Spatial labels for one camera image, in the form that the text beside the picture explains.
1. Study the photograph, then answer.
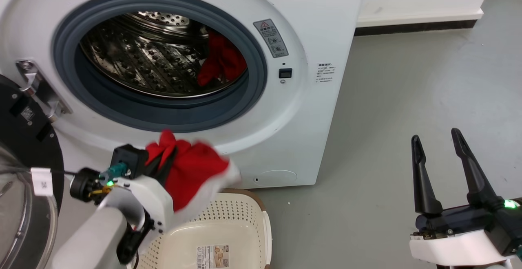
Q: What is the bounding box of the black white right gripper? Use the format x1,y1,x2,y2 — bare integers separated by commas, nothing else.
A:
409,128,515,268

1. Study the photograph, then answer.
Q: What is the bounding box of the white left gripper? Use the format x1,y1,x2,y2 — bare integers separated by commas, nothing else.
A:
96,147,178,237

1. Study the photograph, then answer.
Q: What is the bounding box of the red and white garment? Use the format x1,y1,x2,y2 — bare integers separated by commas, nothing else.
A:
145,129,241,220

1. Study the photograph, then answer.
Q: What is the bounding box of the cream perforated laundry basket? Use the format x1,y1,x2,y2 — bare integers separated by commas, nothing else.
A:
133,188,273,269

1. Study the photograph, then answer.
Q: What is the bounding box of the printed basket label sticker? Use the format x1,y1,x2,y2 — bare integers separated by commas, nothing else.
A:
195,244,230,269

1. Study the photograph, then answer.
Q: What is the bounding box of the white front-load washing machine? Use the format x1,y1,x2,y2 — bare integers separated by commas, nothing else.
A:
0,0,367,190

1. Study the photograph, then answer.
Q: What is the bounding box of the grey rubber door gasket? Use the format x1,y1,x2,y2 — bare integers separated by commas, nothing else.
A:
52,0,268,133

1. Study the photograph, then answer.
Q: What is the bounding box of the round filter cover panel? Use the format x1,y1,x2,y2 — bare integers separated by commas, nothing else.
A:
253,170,298,187

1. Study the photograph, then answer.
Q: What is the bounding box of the perforated steel washer drum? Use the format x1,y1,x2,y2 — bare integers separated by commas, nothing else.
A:
79,11,248,98

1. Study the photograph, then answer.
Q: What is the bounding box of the black round washer door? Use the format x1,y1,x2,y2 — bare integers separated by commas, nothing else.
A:
0,74,66,269

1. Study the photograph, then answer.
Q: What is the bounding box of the metal washer door hinge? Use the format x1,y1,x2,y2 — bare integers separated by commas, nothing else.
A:
15,60,73,123

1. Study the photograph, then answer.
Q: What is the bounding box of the small printed text sticker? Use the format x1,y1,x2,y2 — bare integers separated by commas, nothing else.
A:
317,62,336,84

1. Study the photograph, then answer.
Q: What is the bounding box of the grey warning sticker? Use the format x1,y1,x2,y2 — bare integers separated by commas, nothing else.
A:
253,19,289,59

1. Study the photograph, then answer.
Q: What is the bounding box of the white cable tag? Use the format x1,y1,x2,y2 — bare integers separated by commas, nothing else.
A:
30,167,55,197

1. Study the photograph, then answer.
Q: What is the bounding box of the thin black cable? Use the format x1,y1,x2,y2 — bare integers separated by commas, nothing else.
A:
0,165,79,176

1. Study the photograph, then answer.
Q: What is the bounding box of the black wall baseboard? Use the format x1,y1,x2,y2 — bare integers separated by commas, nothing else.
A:
354,19,478,37

